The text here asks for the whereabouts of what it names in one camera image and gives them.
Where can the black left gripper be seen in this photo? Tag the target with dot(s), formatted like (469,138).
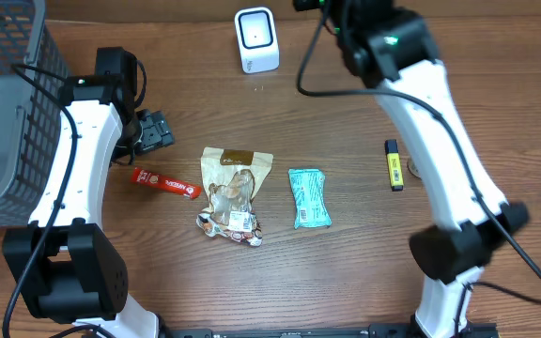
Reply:
(156,132)

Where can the red snack bar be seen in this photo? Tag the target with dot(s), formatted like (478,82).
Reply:
(154,180)

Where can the clear brown snack bag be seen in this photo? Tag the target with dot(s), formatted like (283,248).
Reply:
(231,180)

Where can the teal tissue packet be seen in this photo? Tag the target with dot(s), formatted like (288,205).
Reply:
(307,187)

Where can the yellow highlighter pen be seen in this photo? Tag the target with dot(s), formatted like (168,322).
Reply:
(394,165)

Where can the green lid Knorr jar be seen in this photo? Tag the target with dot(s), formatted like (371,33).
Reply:
(412,168)

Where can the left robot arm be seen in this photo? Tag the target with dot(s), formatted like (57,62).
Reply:
(64,266)

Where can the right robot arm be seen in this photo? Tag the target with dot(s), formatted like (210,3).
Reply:
(393,52)

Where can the white barcode scanner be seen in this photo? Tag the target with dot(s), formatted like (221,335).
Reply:
(257,40)

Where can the grey plastic mesh basket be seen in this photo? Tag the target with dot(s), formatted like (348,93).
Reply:
(29,122)

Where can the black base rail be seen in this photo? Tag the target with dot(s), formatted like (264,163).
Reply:
(372,331)

